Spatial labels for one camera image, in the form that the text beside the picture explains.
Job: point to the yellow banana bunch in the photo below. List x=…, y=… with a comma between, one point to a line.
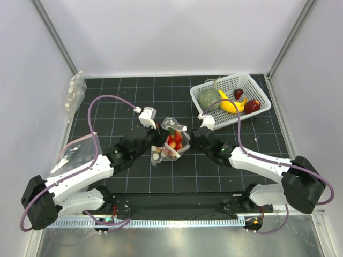
x=232, y=107

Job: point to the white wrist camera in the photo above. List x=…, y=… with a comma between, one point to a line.
x=146, y=116
x=207, y=121

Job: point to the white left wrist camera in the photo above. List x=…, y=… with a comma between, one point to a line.
x=146, y=116

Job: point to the white plastic basket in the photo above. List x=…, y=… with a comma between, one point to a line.
x=237, y=87

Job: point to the red lychee cluster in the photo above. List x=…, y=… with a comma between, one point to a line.
x=175, y=140

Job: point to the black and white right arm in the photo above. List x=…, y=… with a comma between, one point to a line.
x=296, y=183

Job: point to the aluminium corner post left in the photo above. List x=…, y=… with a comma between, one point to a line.
x=42, y=13

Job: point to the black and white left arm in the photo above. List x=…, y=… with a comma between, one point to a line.
x=41, y=198

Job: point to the green netted melon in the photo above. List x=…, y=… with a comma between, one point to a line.
x=207, y=97

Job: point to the aluminium corner post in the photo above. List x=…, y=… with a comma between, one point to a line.
x=296, y=28
x=42, y=13

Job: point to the white slotted cable duct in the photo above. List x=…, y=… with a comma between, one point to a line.
x=87, y=222

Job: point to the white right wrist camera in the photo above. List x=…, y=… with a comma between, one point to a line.
x=207, y=121

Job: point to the aluminium corner post right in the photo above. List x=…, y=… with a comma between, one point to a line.
x=296, y=28

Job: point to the clear dotted zip bag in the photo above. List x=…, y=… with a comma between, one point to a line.
x=166, y=153

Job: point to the clear bag of snacks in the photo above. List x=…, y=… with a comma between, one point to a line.
x=75, y=94

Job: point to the small dark red fruit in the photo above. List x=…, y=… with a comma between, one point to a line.
x=238, y=93

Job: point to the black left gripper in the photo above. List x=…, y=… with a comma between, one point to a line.
x=161, y=135

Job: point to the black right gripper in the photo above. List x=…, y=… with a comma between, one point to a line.
x=194, y=142

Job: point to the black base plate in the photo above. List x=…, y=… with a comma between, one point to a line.
x=182, y=206

